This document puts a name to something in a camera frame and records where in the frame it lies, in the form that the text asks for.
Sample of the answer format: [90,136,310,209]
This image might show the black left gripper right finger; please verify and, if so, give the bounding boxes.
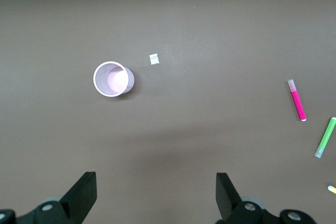
[215,172,314,224]

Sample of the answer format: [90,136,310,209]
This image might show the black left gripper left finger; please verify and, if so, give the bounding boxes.
[0,171,97,224]

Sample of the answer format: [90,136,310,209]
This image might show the pink highlighter marker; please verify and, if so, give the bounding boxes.
[287,79,307,122]

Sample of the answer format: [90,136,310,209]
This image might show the green highlighter marker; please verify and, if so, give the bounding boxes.
[314,116,336,159]

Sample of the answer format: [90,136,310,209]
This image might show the pink translucent plastic cup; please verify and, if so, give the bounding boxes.
[93,61,135,98]

